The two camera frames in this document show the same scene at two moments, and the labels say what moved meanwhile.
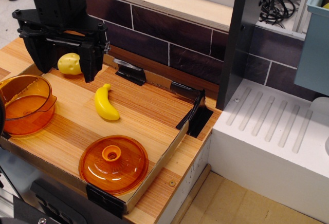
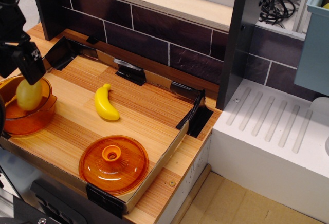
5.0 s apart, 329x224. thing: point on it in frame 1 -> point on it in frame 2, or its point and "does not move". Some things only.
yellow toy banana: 103,104 does not move
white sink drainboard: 277,141 does not move
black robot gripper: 58,13 -> 26,55
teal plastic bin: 312,70 does not move
